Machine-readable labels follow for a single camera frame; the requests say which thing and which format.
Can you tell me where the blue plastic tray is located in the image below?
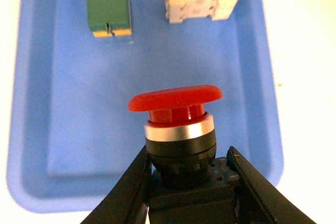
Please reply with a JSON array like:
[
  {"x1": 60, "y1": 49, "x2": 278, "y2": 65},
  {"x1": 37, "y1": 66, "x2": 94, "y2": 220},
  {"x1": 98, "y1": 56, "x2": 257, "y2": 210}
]
[{"x1": 7, "y1": 0, "x2": 284, "y2": 213}]

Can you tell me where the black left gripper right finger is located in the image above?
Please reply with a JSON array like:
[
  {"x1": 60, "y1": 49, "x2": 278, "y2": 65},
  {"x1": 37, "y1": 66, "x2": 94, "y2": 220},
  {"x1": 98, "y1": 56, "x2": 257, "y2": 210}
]
[{"x1": 227, "y1": 146, "x2": 314, "y2": 223}]

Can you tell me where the red emergency stop button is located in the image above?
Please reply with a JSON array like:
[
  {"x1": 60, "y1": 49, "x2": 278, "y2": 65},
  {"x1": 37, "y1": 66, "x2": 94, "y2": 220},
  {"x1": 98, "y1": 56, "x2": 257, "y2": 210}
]
[{"x1": 129, "y1": 85, "x2": 239, "y2": 223}]

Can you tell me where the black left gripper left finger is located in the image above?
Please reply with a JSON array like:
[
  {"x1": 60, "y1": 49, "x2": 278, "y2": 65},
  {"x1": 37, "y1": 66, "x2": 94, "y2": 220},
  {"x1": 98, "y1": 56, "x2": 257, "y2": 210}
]
[{"x1": 82, "y1": 147, "x2": 151, "y2": 223}]

